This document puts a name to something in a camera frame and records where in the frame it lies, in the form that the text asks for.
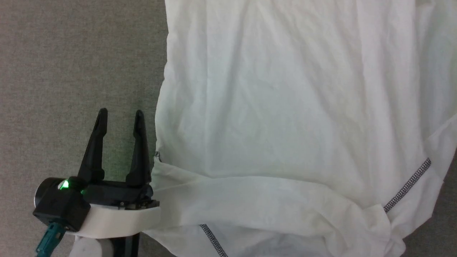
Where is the white long-sleeved garment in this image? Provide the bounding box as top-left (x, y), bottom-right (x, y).
top-left (142, 0), bottom-right (457, 257)

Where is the grey fabric sofa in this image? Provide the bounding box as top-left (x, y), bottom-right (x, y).
top-left (0, 0), bottom-right (457, 257)

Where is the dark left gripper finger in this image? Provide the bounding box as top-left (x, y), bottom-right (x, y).
top-left (76, 108), bottom-right (109, 185)
top-left (125, 110), bottom-right (153, 188)

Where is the teal cable connector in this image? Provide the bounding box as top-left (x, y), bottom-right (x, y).
top-left (35, 222), bottom-right (67, 257)

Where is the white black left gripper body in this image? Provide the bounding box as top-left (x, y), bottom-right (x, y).
top-left (66, 180), bottom-right (162, 240)

